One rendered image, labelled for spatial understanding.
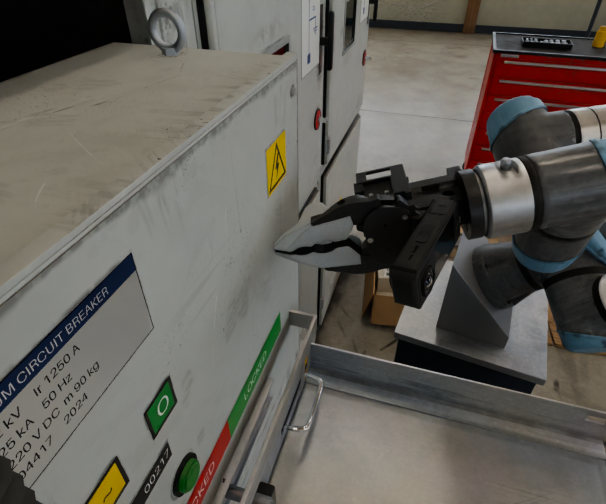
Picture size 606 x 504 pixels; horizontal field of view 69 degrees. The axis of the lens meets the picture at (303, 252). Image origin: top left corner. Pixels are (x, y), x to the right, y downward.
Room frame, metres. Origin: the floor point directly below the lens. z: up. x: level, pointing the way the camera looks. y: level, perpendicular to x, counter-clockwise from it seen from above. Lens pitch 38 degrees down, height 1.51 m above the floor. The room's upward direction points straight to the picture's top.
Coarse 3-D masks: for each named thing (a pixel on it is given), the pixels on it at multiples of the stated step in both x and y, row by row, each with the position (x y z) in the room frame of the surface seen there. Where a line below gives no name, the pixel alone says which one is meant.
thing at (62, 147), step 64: (64, 64) 0.45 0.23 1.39; (128, 64) 0.45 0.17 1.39; (192, 64) 0.45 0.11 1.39; (256, 64) 0.45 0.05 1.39; (0, 128) 0.29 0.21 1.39; (64, 128) 0.29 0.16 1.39; (128, 128) 0.29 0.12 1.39; (192, 128) 0.28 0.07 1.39; (0, 192) 0.20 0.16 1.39; (64, 192) 0.20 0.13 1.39; (128, 192) 0.20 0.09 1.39; (0, 256) 0.15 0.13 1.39
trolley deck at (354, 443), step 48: (288, 432) 0.38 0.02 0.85; (336, 432) 0.38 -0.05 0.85; (384, 432) 0.38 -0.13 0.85; (432, 432) 0.38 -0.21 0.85; (480, 432) 0.38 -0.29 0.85; (288, 480) 0.31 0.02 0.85; (336, 480) 0.31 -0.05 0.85; (384, 480) 0.31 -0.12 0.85; (432, 480) 0.31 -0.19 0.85; (480, 480) 0.31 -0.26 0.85; (528, 480) 0.31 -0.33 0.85; (576, 480) 0.31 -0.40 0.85
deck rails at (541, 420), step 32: (320, 352) 0.50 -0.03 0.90; (352, 352) 0.49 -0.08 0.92; (352, 384) 0.47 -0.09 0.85; (384, 384) 0.47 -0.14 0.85; (416, 384) 0.45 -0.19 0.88; (448, 384) 0.44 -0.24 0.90; (480, 384) 0.42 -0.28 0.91; (448, 416) 0.41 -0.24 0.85; (480, 416) 0.41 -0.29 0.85; (512, 416) 0.40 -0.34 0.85; (544, 416) 0.39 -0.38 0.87; (576, 416) 0.38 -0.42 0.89; (576, 448) 0.35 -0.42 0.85
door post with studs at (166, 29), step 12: (132, 0) 0.60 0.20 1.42; (144, 0) 0.57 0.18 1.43; (156, 0) 0.59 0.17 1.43; (168, 0) 0.61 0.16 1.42; (132, 12) 0.60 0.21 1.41; (144, 12) 0.57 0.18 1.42; (132, 24) 0.60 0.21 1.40; (144, 24) 0.60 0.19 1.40; (168, 24) 0.60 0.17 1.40; (132, 36) 0.60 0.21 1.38; (144, 36) 0.60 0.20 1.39; (168, 36) 0.60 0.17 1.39
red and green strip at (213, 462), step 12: (276, 324) 0.39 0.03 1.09; (276, 336) 0.38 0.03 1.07; (264, 348) 0.34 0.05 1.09; (264, 360) 0.34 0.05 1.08; (252, 372) 0.31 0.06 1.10; (252, 384) 0.31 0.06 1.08; (240, 396) 0.28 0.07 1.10; (240, 408) 0.27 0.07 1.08; (228, 420) 0.25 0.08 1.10; (228, 432) 0.24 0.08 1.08; (216, 444) 0.22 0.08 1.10; (216, 456) 0.22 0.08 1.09; (204, 468) 0.20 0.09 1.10; (216, 468) 0.21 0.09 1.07; (204, 480) 0.19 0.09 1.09; (192, 492) 0.18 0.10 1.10; (204, 492) 0.19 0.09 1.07
